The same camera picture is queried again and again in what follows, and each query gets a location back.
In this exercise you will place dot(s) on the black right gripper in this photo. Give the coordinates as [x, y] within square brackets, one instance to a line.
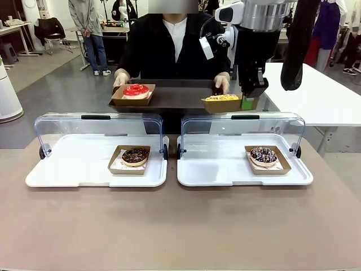
[256, 48]

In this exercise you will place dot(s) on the yellow sprinkled donut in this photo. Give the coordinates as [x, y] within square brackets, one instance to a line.
[221, 97]

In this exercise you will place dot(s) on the cardboard tray of yellow donut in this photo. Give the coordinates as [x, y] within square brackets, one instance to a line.
[222, 106]

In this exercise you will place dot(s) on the dark brown serving tray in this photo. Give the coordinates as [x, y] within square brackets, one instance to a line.
[175, 96]

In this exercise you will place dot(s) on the paper liner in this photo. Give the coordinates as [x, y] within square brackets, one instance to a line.
[115, 166]
[277, 168]
[151, 94]

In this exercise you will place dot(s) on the red glazed donut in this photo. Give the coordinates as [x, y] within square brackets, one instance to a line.
[135, 91]

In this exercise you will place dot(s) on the cardboard tray of red donut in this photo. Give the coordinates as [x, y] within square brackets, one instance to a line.
[129, 102]

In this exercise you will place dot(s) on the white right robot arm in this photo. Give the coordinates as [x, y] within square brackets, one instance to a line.
[265, 14]

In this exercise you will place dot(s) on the black stool behind person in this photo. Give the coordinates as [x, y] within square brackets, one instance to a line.
[233, 70]

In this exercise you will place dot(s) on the chocolate donut white pink drizzle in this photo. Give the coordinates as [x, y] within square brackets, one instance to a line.
[263, 155]

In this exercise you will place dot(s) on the paper liner under drizzled donut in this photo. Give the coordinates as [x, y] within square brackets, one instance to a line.
[277, 168]

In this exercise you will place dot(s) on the cardboard tray of drizzled donut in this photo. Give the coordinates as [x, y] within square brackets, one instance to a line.
[285, 166]

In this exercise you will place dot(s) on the person in black shirt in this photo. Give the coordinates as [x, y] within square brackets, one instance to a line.
[152, 42]

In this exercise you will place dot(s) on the chocolate donut orange sprinkles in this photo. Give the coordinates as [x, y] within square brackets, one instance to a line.
[135, 156]

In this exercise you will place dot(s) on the seated background person black top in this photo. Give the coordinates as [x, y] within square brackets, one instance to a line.
[118, 9]

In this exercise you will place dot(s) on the paper liner under sprinkled donut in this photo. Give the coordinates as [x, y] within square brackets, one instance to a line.
[115, 166]

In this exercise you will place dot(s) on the cardboard tray of sprinkled chocolate donut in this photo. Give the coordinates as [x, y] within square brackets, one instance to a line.
[112, 169]

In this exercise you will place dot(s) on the person's left hand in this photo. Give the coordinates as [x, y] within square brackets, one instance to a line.
[223, 83]

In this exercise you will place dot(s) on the person's right hand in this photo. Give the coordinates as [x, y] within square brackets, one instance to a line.
[122, 78]

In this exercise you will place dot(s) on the white side table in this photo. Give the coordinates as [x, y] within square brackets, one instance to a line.
[316, 96]

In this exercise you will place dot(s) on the white display tray base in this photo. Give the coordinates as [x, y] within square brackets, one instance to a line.
[70, 169]
[214, 169]

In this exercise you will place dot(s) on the bystander in purple apron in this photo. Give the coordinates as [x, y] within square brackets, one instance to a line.
[327, 25]

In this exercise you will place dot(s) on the bystander in grey hoodie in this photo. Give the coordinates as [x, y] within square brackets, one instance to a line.
[87, 17]

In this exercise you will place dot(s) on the black chair with jacket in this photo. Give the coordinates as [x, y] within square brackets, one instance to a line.
[50, 29]

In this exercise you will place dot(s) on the white cylindrical air purifier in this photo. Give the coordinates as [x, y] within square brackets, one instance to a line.
[8, 96]

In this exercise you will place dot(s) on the light wooden background desk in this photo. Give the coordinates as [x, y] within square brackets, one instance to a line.
[14, 26]

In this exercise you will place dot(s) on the grey plastic stool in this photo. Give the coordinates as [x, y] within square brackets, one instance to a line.
[8, 52]

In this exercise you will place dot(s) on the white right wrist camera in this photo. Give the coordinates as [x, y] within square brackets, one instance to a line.
[207, 49]

